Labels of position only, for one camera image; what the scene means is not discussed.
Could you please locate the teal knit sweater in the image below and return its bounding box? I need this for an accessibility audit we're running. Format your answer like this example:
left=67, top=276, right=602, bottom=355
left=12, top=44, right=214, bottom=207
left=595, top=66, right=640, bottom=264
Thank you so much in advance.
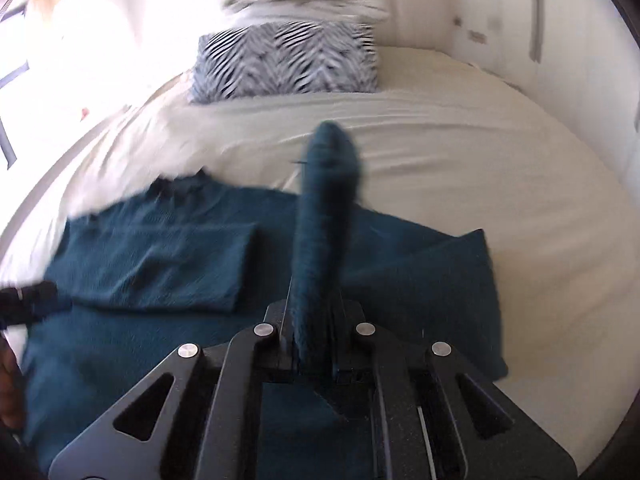
left=20, top=120, right=511, bottom=480

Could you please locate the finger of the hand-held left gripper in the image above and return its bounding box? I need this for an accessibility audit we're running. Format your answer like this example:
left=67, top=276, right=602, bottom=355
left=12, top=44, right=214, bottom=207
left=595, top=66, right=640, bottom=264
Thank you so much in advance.
left=0, top=280, right=73, bottom=328

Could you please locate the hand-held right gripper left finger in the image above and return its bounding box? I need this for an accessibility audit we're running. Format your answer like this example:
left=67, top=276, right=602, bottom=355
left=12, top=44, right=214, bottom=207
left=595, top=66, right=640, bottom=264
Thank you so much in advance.
left=47, top=302, right=301, bottom=480

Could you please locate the dark wardrobe handle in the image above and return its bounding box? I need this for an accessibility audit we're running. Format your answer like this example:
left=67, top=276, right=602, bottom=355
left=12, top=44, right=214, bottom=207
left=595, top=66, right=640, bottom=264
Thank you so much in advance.
left=529, top=0, right=547, bottom=63

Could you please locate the person's left hand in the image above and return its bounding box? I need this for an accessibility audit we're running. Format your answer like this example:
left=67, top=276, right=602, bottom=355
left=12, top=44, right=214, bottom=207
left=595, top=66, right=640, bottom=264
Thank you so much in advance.
left=0, top=335, right=26, bottom=431

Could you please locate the white wardrobe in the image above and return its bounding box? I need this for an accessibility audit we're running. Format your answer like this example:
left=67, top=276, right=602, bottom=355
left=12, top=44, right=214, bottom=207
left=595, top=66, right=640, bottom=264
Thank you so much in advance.
left=495, top=0, right=640, bottom=181

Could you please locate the beige bed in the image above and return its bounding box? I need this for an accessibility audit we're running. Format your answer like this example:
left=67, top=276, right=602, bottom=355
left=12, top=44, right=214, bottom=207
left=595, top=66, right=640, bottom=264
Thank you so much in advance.
left=0, top=45, right=636, bottom=480

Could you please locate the folded beige bedding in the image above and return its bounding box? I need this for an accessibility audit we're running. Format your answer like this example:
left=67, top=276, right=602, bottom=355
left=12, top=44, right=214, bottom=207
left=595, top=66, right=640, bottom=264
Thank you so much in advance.
left=220, top=0, right=391, bottom=28

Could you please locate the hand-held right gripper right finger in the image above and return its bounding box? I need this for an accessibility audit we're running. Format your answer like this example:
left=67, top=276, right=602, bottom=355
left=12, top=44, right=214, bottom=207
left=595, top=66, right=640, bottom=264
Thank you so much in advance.
left=330, top=300, right=578, bottom=480

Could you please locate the zebra print pillow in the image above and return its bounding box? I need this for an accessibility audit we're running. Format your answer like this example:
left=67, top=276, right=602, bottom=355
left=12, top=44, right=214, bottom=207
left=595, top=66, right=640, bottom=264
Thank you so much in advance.
left=187, top=20, right=383, bottom=106

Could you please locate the dark window frame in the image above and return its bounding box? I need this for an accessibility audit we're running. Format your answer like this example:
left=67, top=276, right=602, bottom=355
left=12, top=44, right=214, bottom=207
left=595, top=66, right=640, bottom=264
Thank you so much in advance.
left=0, top=0, right=31, bottom=171

